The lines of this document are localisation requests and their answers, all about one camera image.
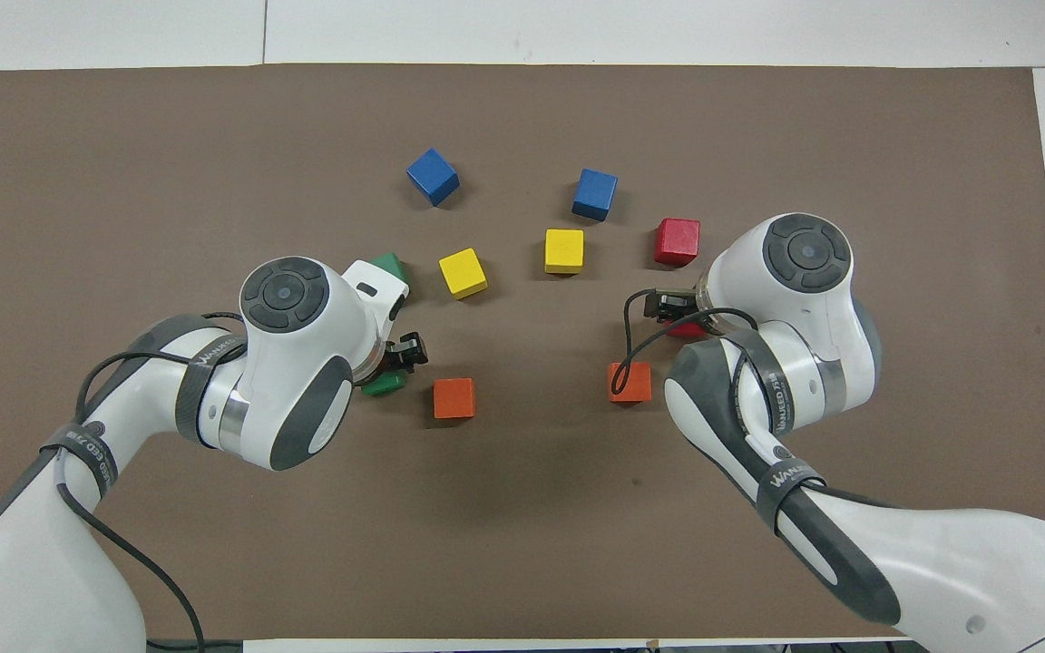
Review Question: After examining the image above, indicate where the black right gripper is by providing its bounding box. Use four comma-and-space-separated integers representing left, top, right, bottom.
643, 288, 700, 323

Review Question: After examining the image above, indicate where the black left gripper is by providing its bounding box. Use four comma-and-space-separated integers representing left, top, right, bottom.
374, 332, 430, 376

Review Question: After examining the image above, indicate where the orange cube block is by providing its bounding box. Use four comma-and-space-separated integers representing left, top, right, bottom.
433, 377, 477, 420
607, 362, 653, 404

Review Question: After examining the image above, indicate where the yellow cube block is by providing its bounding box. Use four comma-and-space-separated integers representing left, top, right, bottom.
438, 248, 489, 300
544, 229, 585, 275

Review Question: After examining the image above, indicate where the blue cube block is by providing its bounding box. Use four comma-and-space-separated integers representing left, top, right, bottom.
405, 148, 461, 208
571, 168, 620, 223

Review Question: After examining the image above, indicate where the brown table mat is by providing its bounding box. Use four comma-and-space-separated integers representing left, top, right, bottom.
0, 63, 1045, 640

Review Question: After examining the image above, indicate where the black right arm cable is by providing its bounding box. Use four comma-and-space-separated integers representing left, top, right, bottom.
610, 288, 759, 402

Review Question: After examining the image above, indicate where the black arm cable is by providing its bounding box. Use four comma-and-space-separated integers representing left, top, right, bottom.
55, 313, 251, 653
610, 288, 759, 402

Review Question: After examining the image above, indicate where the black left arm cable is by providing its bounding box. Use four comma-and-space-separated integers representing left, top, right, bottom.
55, 313, 251, 653

